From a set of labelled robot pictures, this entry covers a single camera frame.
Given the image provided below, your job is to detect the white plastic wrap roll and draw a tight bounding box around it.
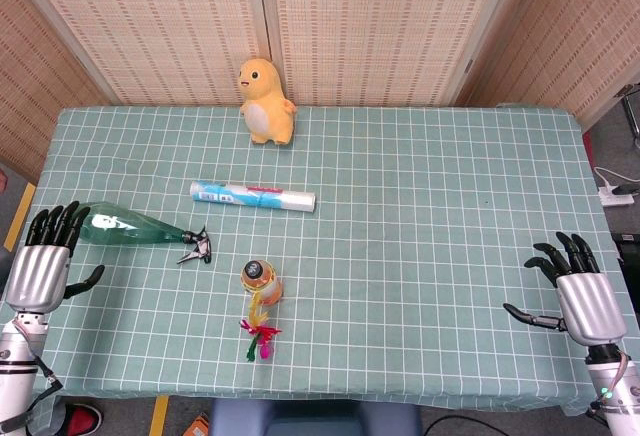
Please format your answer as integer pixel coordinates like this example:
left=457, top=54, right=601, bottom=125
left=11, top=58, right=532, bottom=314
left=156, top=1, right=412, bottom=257
left=188, top=180, right=317, bottom=215

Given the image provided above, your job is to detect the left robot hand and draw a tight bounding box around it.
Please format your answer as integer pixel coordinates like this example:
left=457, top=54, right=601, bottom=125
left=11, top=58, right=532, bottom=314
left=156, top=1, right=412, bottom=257
left=3, top=200, right=106, bottom=315

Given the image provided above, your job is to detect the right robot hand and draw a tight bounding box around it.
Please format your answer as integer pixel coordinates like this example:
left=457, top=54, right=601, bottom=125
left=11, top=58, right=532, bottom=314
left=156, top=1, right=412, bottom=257
left=502, top=231, right=629, bottom=348

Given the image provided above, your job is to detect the white power strip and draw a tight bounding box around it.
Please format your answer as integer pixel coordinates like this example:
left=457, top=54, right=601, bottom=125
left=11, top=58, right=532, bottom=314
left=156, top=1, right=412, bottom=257
left=598, top=186, right=634, bottom=207

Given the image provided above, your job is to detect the black device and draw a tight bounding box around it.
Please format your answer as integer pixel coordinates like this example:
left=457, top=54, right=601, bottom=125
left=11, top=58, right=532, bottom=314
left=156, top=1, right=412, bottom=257
left=612, top=231, right=640, bottom=274

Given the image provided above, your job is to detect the white power cable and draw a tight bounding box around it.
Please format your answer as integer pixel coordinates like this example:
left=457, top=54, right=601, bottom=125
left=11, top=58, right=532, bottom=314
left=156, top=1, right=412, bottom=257
left=592, top=165, right=626, bottom=192

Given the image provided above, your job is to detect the orange drink bottle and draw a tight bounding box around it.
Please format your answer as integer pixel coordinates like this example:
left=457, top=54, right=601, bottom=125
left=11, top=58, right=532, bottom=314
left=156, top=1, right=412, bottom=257
left=240, top=258, right=285, bottom=307

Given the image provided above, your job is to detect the green spray bottle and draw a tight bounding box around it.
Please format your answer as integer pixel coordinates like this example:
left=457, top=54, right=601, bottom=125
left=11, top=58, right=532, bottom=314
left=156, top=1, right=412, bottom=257
left=75, top=201, right=214, bottom=265

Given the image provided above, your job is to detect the colourful feather toy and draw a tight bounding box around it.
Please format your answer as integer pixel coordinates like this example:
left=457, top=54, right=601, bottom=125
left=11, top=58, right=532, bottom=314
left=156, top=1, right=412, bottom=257
left=238, top=291, right=282, bottom=363

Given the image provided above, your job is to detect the green checkered tablecloth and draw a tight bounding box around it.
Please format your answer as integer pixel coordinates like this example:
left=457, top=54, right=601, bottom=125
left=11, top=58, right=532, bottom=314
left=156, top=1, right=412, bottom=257
left=0, top=103, right=640, bottom=417

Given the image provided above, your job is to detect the yellow dinosaur plush toy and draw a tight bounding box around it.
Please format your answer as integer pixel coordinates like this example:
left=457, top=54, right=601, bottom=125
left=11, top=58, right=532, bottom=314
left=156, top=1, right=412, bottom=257
left=236, top=57, right=297, bottom=146

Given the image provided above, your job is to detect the orange box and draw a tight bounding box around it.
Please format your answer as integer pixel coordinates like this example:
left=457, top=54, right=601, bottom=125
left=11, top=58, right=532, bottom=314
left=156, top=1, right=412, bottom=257
left=180, top=411, right=211, bottom=436

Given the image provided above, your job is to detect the black floor cable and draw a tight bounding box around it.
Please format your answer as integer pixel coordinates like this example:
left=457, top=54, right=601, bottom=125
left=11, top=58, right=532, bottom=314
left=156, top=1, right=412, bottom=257
left=422, top=414, right=511, bottom=436

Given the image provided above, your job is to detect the black metal stand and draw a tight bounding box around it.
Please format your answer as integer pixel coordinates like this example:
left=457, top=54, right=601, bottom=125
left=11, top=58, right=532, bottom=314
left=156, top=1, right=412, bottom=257
left=614, top=83, right=640, bottom=149

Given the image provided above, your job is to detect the blue chair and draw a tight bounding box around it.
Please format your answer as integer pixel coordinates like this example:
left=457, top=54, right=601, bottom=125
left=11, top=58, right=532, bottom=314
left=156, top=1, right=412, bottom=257
left=207, top=397, right=424, bottom=436

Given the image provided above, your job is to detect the bamboo folding screen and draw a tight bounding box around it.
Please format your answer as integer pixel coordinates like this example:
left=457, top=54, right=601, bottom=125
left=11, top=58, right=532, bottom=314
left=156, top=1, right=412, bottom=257
left=0, top=0, right=640, bottom=185

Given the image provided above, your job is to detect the red shoe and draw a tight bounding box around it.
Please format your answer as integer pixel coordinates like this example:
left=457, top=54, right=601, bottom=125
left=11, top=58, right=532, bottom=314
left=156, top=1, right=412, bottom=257
left=63, top=402, right=104, bottom=436

